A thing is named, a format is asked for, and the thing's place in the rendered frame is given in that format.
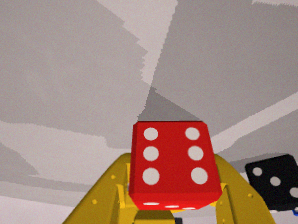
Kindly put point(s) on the red die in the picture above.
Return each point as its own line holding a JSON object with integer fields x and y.
{"x": 172, "y": 166}

